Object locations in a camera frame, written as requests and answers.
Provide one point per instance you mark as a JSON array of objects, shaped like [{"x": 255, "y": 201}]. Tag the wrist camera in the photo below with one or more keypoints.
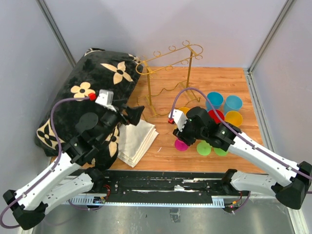
[
  {"x": 179, "y": 118},
  {"x": 105, "y": 99}
]

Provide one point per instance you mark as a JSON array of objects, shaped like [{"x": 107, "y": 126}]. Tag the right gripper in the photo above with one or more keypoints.
[{"x": 182, "y": 136}]

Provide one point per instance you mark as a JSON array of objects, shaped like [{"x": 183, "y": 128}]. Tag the orange wine glass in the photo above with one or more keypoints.
[{"x": 182, "y": 111}]

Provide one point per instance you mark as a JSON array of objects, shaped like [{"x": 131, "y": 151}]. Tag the pink wine glass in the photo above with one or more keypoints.
[{"x": 180, "y": 145}]

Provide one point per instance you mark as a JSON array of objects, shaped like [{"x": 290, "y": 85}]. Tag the light blue wine glass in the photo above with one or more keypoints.
[{"x": 232, "y": 103}]

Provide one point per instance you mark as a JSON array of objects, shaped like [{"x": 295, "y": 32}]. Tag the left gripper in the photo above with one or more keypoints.
[{"x": 134, "y": 114}]

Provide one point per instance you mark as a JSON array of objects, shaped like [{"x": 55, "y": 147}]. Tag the yellow wine glass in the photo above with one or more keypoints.
[{"x": 234, "y": 118}]

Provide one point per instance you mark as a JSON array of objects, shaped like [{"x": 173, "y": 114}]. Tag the red wine glass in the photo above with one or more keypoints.
[{"x": 217, "y": 115}]

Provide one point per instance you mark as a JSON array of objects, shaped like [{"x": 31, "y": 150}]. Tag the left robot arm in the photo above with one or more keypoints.
[{"x": 31, "y": 203}]

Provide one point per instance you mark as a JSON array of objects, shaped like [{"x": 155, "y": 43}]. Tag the folded beige cloth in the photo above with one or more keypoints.
[{"x": 135, "y": 141}]

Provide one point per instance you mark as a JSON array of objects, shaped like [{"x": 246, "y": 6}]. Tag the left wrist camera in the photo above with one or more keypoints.
[{"x": 105, "y": 99}]

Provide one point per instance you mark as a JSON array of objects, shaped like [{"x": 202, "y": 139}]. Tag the green wine glass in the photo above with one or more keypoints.
[
  {"x": 220, "y": 152},
  {"x": 203, "y": 148}
]

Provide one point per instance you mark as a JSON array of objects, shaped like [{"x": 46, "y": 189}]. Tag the black floral pillow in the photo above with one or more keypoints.
[{"x": 97, "y": 69}]

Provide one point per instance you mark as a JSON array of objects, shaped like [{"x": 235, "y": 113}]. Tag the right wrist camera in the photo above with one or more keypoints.
[{"x": 179, "y": 118}]

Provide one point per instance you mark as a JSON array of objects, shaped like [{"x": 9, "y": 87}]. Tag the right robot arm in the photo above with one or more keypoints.
[{"x": 286, "y": 180}]

